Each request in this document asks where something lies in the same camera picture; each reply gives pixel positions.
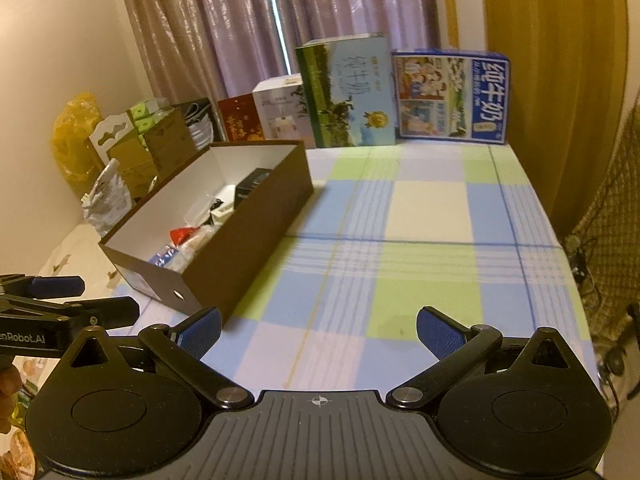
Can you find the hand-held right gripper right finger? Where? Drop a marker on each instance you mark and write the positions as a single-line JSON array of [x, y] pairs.
[[440, 332]]

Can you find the stack of green tissue packs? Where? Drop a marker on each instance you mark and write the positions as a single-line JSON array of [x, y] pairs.
[[142, 112]]

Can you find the quilted chair cover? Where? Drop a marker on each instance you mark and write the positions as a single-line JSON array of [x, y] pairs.
[[615, 235]]

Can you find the beige sheer curtain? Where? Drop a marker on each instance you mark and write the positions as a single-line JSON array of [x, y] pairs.
[[160, 25]]

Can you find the purple curtain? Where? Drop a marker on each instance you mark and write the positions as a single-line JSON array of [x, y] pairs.
[[325, 10]]

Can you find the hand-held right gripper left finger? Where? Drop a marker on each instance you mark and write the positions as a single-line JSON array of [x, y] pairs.
[[200, 332]]

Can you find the blue milk carton box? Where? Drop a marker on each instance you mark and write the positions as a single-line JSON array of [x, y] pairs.
[[450, 95]]

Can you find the stack of white buckets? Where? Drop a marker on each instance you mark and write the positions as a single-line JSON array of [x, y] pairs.
[[197, 120]]

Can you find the person's left hand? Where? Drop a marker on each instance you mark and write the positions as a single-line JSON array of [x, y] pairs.
[[7, 395]]

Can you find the wooden ruler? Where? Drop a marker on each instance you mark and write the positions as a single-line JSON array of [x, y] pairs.
[[451, 20]]

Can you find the yellow curtain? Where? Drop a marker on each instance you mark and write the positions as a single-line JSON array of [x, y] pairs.
[[550, 85]]

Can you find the red snack packet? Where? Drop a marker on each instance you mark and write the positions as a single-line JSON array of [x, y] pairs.
[[180, 235]]

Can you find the brown printed cardboard box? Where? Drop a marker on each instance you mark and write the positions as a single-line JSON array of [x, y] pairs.
[[170, 145]]

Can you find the green milk carton box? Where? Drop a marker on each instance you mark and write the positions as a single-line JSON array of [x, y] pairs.
[[345, 95]]

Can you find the yellow plastic bag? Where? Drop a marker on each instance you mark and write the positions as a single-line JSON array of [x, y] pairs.
[[75, 145]]

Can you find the red gift box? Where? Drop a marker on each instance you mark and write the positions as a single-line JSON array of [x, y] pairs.
[[240, 120]]

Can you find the white plastic bag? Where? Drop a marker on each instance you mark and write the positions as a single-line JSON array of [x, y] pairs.
[[107, 200]]

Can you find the white humidifier box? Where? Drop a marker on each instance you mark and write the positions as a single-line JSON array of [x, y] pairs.
[[280, 110]]

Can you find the plain brown cardboard box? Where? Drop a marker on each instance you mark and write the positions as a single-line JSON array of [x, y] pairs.
[[130, 165]]

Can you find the blue wet wipes pack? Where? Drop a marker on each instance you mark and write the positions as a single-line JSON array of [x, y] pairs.
[[162, 258]]

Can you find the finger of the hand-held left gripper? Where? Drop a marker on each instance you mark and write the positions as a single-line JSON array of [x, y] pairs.
[[55, 286], [110, 310]]

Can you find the black box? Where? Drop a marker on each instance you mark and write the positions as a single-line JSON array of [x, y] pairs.
[[252, 185]]

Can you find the white cardboard with cutout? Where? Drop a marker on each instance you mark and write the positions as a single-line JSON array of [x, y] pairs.
[[112, 132]]

